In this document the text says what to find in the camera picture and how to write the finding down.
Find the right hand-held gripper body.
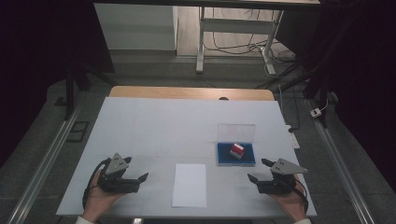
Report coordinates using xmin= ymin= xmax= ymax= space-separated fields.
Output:
xmin=256 ymin=158 xmax=309 ymax=196

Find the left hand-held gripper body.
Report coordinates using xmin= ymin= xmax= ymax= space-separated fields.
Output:
xmin=97 ymin=152 xmax=141 ymax=195

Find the blue ink pad box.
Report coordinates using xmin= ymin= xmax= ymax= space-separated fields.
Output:
xmin=216 ymin=123 xmax=257 ymax=167

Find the red stamp with white label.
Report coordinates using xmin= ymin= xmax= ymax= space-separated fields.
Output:
xmin=229 ymin=142 xmax=247 ymax=160

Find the white paper sheet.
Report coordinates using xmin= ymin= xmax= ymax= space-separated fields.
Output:
xmin=171 ymin=162 xmax=208 ymax=209

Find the person's right hand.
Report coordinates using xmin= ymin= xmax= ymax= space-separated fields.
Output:
xmin=268 ymin=175 xmax=309 ymax=223

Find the person's left hand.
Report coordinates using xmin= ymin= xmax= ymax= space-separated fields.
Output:
xmin=81 ymin=169 xmax=126 ymax=224

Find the large white table cover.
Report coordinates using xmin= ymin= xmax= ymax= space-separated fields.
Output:
xmin=55 ymin=96 xmax=318 ymax=218

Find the white plug adapter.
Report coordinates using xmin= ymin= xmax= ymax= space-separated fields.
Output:
xmin=309 ymin=106 xmax=323 ymax=119

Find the black stand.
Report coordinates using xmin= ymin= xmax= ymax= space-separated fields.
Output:
xmin=255 ymin=60 xmax=332 ymax=129
xmin=63 ymin=60 xmax=117 ymax=121

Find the white cabinet panel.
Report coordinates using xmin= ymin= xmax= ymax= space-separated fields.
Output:
xmin=93 ymin=3 xmax=178 ymax=51

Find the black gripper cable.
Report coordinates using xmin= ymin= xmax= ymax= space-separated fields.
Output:
xmin=81 ymin=157 xmax=112 ymax=210
xmin=291 ymin=175 xmax=310 ymax=214

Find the black floor frame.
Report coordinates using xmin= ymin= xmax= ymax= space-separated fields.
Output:
xmin=66 ymin=120 xmax=91 ymax=144

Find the metal floor rail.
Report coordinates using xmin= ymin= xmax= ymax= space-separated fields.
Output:
xmin=305 ymin=98 xmax=378 ymax=224
xmin=6 ymin=101 xmax=87 ymax=224

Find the bundle of black floor cables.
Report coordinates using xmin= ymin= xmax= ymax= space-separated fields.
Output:
xmin=211 ymin=8 xmax=297 ymax=63

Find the white desk frame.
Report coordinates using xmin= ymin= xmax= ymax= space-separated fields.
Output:
xmin=195 ymin=6 xmax=285 ymax=76

